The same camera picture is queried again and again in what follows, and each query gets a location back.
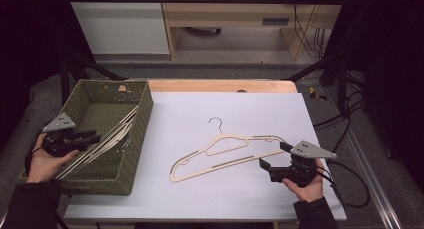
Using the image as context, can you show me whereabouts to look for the black floor cables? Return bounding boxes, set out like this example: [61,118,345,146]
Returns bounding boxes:
[312,72,368,153]

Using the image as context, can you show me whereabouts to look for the beige clothes hanger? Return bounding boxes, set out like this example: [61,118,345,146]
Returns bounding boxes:
[54,105,139,181]
[169,117,288,184]

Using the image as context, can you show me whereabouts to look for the person's left hand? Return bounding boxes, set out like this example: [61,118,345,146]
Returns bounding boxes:
[26,134,81,183]

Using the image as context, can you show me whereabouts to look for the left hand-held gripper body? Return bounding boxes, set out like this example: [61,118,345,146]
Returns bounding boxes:
[42,113,84,158]

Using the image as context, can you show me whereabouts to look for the wooden table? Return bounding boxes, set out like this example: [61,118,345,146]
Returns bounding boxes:
[147,79,298,94]

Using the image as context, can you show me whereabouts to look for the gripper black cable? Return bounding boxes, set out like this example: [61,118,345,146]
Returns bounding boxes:
[315,159,372,209]
[24,122,52,177]

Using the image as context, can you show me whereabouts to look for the light wooden desk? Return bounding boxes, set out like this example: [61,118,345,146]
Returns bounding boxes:
[159,0,348,61]

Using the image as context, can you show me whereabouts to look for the white cabinet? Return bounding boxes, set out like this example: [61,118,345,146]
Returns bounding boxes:
[70,0,171,55]

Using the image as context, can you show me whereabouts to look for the black object under desk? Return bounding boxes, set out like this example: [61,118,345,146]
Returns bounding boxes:
[182,26,223,37]

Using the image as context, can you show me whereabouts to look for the yellow and black tool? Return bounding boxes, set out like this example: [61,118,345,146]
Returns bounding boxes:
[308,86,328,102]

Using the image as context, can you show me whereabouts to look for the person's right hand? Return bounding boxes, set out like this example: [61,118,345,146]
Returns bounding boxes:
[282,158,325,203]

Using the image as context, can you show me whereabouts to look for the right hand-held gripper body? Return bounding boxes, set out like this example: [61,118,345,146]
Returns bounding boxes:
[269,140,338,187]

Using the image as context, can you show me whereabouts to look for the hanging black cables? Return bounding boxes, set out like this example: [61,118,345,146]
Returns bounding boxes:
[292,0,334,60]

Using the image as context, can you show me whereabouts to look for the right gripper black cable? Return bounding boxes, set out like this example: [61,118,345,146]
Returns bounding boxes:
[315,159,372,209]

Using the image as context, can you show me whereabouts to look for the black metal frame strut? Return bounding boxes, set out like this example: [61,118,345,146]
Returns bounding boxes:
[59,51,128,106]
[282,53,350,115]

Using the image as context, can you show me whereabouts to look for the white board sheet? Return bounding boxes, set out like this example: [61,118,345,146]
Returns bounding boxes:
[63,91,348,222]

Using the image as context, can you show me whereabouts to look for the green woven basket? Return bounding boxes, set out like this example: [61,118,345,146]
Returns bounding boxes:
[18,79,155,197]

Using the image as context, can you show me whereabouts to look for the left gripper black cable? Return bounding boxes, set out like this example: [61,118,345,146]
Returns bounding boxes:
[24,122,52,177]

